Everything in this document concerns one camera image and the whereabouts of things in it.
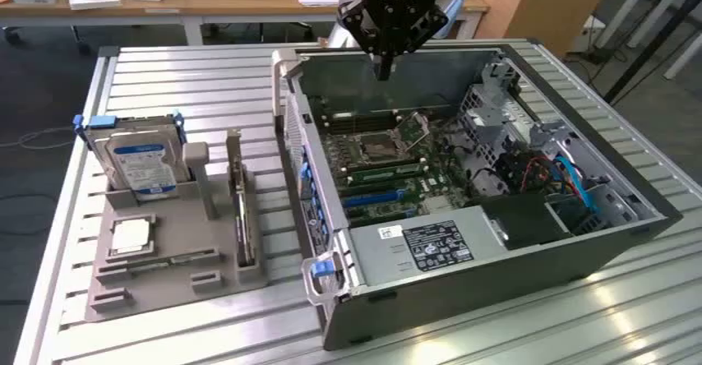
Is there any wooden cabinet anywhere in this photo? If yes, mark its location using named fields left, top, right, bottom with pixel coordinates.
left=465, top=0, right=619, bottom=57

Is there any metal socket cover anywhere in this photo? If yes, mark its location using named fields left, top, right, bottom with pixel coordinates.
left=394, top=111, right=435, bottom=153

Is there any CPU socket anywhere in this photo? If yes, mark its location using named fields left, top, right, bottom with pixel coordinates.
left=355, top=132, right=404, bottom=165

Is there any green motherboard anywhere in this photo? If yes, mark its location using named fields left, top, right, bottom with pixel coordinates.
left=310, top=95, right=478, bottom=227

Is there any black slanted pole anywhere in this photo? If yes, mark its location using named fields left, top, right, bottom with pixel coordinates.
left=602, top=0, right=702, bottom=104

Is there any long blue expansion slot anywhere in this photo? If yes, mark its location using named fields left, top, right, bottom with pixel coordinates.
left=342, top=187, right=408, bottom=209

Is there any black plastic cover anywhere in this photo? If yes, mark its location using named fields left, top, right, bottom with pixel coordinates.
left=482, top=194, right=575, bottom=252

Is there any hard disk in blue carrier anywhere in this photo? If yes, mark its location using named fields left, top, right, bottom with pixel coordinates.
left=73, top=109, right=191, bottom=202

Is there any metal disk bay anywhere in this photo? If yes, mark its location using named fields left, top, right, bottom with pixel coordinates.
left=526, top=120, right=643, bottom=235

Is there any silver power supply with label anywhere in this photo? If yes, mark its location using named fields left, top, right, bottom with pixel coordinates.
left=348, top=205, right=514, bottom=288

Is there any open black PC case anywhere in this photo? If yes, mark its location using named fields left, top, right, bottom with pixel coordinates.
left=272, top=43, right=685, bottom=352

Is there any silver CPU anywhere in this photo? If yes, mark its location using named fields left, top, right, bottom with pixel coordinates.
left=111, top=218, right=156, bottom=256

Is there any grey plastic parts rack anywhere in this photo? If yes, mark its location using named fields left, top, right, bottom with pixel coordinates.
left=87, top=141, right=271, bottom=324

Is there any wooden desk white frame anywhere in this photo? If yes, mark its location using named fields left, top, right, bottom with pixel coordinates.
left=0, top=0, right=490, bottom=48

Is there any white table frame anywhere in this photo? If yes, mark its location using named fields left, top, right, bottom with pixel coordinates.
left=594, top=0, right=702, bottom=81

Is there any red wire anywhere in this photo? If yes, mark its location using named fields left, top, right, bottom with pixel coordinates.
left=521, top=158, right=551, bottom=192

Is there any blue wire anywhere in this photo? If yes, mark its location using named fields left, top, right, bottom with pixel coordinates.
left=551, top=155, right=601, bottom=220

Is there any white floor cable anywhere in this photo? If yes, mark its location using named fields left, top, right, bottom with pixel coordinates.
left=0, top=128, right=79, bottom=150

